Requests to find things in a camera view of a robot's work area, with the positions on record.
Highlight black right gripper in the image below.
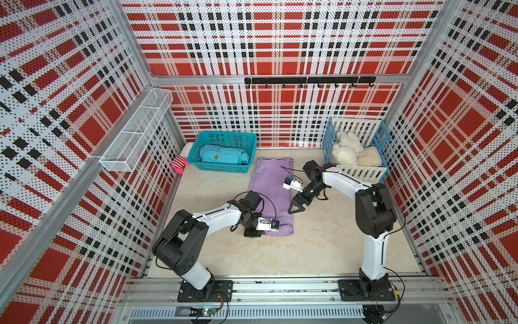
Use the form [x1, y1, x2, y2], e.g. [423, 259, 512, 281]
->
[287, 181, 327, 213]

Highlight purple long pants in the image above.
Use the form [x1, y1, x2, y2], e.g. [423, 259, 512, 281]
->
[250, 157, 294, 237]

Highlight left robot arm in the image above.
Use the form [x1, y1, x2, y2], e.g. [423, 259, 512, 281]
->
[152, 191, 263, 291]

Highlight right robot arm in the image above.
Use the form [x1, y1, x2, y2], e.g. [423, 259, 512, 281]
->
[283, 160, 397, 296]

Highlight teal plastic basket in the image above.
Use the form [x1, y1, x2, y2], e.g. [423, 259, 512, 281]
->
[188, 131, 258, 174]

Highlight white fluffy plush toy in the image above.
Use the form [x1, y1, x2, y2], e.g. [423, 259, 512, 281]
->
[331, 131, 364, 166]

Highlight folded teal garment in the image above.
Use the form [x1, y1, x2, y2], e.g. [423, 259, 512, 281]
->
[200, 144, 250, 165]

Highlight blue white slatted crate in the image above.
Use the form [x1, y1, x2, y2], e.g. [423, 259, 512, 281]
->
[322, 117, 392, 183]

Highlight cream fluffy cushion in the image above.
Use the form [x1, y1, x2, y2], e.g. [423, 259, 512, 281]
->
[357, 147, 383, 167]

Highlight green circuit board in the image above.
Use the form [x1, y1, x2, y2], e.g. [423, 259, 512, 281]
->
[189, 307, 219, 317]

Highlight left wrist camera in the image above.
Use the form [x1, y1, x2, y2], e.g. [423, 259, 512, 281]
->
[256, 217, 280, 232]

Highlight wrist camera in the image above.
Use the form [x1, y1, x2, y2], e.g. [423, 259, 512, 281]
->
[256, 217, 280, 232]
[283, 175, 304, 193]

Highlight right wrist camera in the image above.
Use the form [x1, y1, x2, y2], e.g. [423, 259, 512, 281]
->
[283, 175, 304, 193]

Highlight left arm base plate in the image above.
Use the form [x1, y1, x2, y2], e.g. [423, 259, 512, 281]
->
[177, 279, 234, 303]

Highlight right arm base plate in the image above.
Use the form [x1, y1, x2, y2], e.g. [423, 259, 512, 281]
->
[338, 279, 397, 302]

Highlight black hook rail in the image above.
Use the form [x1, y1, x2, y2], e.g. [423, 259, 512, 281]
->
[244, 76, 376, 86]

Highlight white wire wall basket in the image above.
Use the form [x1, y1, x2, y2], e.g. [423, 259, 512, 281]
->
[100, 89, 173, 173]

